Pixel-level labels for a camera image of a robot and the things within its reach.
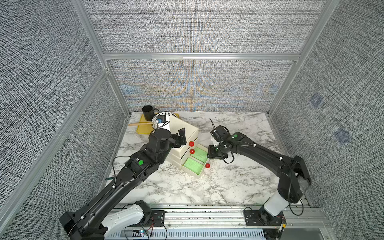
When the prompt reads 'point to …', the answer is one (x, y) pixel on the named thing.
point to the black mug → (148, 112)
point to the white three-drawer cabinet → (192, 157)
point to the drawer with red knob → (191, 143)
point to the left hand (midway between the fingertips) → (179, 128)
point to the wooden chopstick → (140, 124)
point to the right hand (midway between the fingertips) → (209, 152)
